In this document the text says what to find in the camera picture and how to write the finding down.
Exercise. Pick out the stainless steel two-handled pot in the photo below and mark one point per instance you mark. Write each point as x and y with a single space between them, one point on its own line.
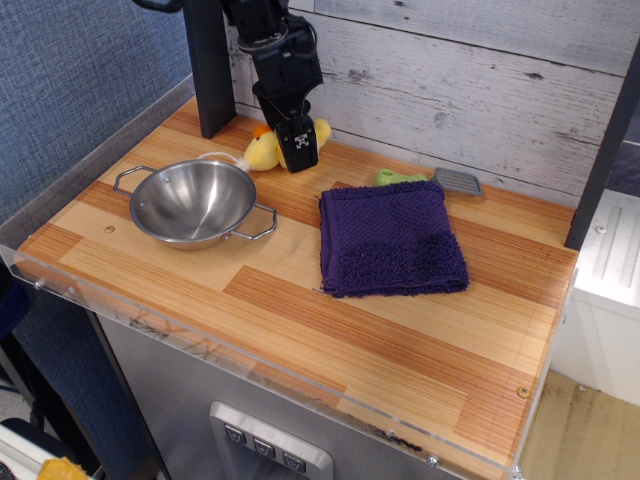
193 204

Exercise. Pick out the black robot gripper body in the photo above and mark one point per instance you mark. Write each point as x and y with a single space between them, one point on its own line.
288 59

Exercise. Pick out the clear acrylic front guard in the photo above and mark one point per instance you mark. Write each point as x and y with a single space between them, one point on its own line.
452 378

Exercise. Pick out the white side appliance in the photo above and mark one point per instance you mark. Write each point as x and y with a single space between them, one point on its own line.
597 343

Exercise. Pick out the black vertical post right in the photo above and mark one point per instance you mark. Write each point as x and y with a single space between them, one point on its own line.
613 138

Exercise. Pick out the stainless steel cabinet front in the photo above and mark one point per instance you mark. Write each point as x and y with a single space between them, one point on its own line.
174 390

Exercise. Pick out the silver button control panel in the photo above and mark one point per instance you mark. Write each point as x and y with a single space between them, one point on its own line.
270 442

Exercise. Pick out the black vertical post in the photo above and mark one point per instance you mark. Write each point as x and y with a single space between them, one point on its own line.
208 50
613 138

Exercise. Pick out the yellow plush duck toy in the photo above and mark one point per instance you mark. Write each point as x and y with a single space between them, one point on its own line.
264 153

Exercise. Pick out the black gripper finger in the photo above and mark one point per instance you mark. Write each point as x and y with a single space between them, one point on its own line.
272 103
298 143

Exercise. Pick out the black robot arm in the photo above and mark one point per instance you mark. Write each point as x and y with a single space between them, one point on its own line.
247 17

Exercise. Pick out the purple folded towel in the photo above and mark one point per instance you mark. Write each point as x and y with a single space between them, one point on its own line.
389 240

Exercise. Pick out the green handled grey spatula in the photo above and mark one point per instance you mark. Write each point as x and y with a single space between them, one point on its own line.
447 179

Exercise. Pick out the yellow tape piece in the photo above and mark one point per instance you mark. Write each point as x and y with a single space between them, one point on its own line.
61 469

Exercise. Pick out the black vertical post left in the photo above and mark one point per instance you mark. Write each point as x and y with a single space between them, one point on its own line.
208 50

